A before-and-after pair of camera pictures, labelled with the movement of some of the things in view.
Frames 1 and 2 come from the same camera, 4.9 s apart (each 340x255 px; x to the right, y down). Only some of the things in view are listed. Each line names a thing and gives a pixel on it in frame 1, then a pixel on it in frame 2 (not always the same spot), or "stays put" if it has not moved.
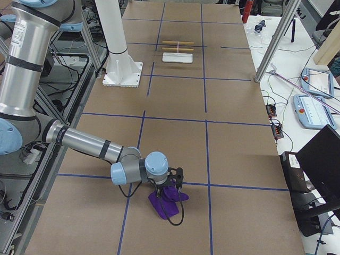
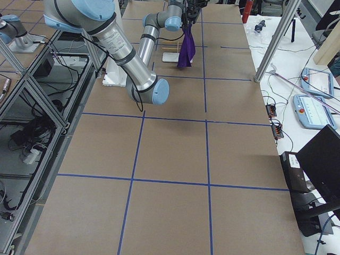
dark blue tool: (258, 27) stays put
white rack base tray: (183, 58) stays put
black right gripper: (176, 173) to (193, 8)
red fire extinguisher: (248, 6) stays put
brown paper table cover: (198, 104) stays put
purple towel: (165, 200) to (187, 49)
